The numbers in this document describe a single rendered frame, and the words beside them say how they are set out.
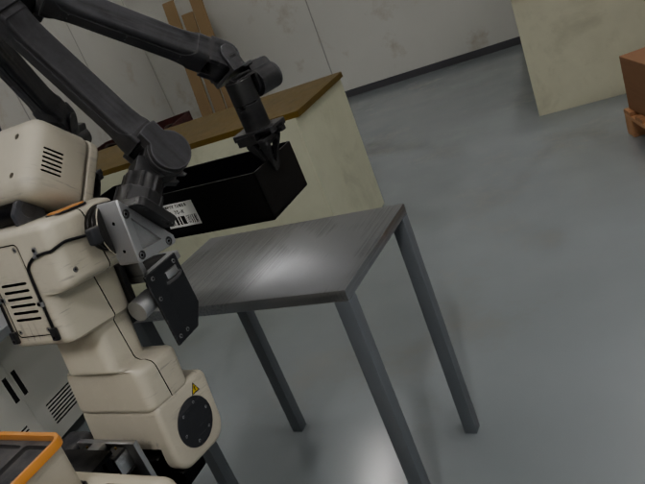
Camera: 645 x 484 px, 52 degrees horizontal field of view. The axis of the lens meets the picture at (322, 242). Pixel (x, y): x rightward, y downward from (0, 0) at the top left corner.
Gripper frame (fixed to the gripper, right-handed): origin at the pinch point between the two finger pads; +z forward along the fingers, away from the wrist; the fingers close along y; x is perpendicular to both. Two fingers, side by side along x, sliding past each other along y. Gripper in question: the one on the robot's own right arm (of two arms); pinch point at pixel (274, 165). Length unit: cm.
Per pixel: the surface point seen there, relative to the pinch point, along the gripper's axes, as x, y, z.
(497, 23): -638, 88, 98
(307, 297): 3.8, 3.8, 31.3
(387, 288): -134, 59, 114
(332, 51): -615, 276, 66
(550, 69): -358, 1, 89
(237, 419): -42, 95, 111
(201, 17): -570, 399, -26
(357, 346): 4.2, -3.8, 45.9
